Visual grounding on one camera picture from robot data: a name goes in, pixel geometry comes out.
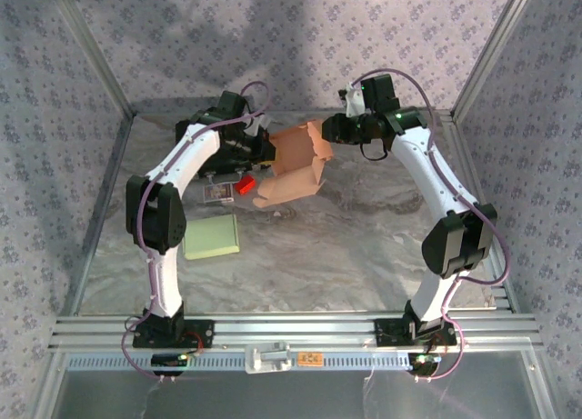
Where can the orange cardboard box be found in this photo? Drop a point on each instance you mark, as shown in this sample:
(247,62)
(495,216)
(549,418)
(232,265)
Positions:
(295,151)

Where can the light green paper box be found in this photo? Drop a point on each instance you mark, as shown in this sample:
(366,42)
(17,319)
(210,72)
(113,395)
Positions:
(211,237)

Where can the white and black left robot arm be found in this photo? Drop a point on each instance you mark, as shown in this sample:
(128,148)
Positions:
(191,151)

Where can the small red block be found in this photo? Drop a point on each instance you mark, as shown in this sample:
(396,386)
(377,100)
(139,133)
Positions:
(244,185)

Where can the small printed card pack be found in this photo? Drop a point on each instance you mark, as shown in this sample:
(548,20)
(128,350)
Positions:
(218,193)

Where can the orange label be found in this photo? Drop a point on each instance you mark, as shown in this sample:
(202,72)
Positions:
(310,359)

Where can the left control board green light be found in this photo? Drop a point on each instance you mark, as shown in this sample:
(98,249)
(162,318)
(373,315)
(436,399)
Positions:
(168,360)

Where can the control board green light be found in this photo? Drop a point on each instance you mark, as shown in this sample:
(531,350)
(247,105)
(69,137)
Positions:
(423,362)
(168,360)

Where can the grey metal sheet panel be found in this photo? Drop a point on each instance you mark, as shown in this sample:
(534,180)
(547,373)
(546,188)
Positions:
(295,396)

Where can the right control board green light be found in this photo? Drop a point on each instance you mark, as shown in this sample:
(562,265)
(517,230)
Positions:
(423,362)

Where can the aluminium right side rail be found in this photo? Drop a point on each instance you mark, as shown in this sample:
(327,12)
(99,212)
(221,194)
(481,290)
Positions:
(466,164)

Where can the aluminium left side rail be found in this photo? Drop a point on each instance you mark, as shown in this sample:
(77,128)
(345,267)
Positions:
(108,196)

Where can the aluminium right frame post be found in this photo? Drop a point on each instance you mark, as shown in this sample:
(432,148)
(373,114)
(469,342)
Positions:
(491,51)

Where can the aluminium frame post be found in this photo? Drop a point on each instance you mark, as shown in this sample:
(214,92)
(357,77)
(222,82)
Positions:
(93,51)
(491,51)

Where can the aluminium left frame post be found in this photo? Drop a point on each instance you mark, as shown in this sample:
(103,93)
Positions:
(93,51)

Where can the aluminium front frame rail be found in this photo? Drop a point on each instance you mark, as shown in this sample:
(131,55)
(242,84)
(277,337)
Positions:
(295,330)

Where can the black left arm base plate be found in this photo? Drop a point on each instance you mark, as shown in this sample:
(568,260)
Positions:
(200,332)

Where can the white plastic bracket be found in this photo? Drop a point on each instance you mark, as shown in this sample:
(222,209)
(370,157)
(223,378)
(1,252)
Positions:
(266,360)

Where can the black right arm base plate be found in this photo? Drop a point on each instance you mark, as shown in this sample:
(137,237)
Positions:
(386,332)

